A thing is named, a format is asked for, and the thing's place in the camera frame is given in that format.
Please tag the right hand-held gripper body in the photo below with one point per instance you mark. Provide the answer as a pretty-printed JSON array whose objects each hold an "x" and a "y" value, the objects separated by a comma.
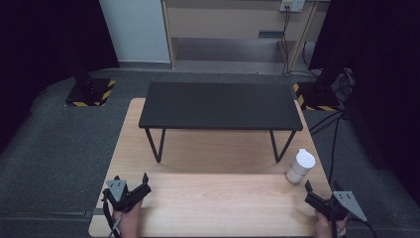
[{"x": 340, "y": 203}]

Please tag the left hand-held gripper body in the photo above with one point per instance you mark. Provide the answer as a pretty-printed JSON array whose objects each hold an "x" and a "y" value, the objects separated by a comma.
[{"x": 124, "y": 195}]

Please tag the white cup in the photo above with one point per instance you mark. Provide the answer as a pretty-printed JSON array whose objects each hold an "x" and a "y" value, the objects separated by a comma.
[{"x": 300, "y": 167}]

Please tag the person's left hand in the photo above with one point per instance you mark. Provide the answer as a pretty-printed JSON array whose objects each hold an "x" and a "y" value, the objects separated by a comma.
[{"x": 129, "y": 220}]

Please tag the person's right hand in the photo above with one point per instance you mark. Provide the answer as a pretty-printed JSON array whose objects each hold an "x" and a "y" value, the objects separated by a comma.
[{"x": 324, "y": 228}]

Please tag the black striped stand base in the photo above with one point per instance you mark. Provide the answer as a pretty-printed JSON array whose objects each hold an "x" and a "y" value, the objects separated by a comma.
[
  {"x": 90, "y": 94},
  {"x": 315, "y": 98}
]

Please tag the black metal riser shelf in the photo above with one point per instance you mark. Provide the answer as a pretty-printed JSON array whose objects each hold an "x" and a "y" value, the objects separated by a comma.
[{"x": 220, "y": 105}]

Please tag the black curtain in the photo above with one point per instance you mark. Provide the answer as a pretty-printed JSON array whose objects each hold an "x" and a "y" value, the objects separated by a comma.
[
  {"x": 379, "y": 82},
  {"x": 43, "y": 43}
]

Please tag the white panel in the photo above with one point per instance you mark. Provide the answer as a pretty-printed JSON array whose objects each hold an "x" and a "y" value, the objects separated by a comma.
[{"x": 135, "y": 29}]

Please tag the white wall socket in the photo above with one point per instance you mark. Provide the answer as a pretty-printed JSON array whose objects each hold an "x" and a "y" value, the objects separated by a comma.
[{"x": 292, "y": 5}]

